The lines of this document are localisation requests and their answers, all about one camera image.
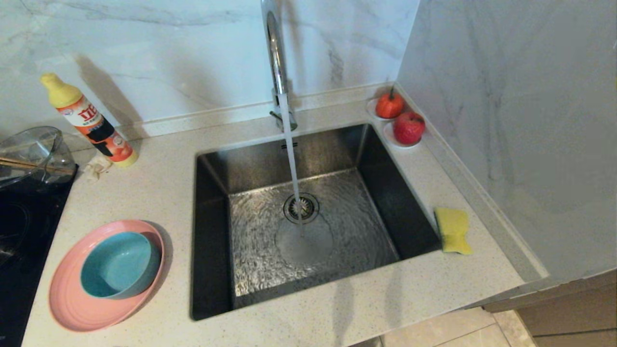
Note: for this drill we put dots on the pink plate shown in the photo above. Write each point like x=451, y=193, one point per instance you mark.
x=65, y=299

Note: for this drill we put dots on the clear glass cup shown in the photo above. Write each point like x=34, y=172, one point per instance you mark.
x=65, y=164

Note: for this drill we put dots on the red toy tomato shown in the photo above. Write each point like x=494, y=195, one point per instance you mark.
x=389, y=106

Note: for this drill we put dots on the yellow sponge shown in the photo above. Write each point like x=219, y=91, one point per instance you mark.
x=452, y=229

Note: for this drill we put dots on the small white dish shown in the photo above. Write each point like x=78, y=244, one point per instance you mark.
x=389, y=138
x=370, y=109

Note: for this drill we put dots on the running water stream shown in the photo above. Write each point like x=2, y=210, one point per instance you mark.
x=290, y=149

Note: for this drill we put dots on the round metal drain strainer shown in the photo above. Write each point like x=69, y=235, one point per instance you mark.
x=308, y=208

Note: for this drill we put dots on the light wooden cabinet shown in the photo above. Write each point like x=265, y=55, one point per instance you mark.
x=569, y=313

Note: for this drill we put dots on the red toy apple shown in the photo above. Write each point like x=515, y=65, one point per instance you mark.
x=409, y=127

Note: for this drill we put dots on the clear glass bowl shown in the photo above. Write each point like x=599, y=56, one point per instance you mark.
x=24, y=142

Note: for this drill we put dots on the teal bowl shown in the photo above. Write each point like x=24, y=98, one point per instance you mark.
x=118, y=265

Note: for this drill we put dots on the chrome gooseneck faucet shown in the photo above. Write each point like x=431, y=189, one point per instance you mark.
x=275, y=58

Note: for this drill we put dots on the orange dish soap bottle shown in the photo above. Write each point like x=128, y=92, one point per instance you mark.
x=96, y=129

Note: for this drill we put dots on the crumpled white tissue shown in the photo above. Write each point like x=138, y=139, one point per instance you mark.
x=96, y=166

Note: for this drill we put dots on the stainless steel sink basin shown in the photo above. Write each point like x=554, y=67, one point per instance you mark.
x=361, y=231

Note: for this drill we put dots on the black induction cooktop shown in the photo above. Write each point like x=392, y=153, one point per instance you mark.
x=29, y=241

